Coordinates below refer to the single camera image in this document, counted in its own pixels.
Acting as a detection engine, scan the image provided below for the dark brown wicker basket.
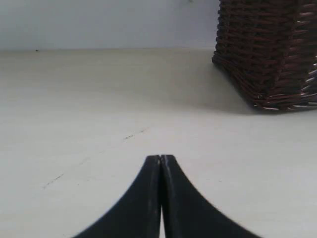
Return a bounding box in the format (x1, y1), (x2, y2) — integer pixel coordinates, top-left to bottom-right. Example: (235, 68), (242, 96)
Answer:
(212, 0), (317, 112)

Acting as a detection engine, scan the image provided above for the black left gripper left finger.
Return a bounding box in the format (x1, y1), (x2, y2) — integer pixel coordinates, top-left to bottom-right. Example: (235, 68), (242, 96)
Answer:
(76, 155), (161, 238)

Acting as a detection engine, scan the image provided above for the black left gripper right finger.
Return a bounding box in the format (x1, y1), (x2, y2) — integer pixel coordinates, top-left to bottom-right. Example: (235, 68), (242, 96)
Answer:
(160, 155), (258, 238)

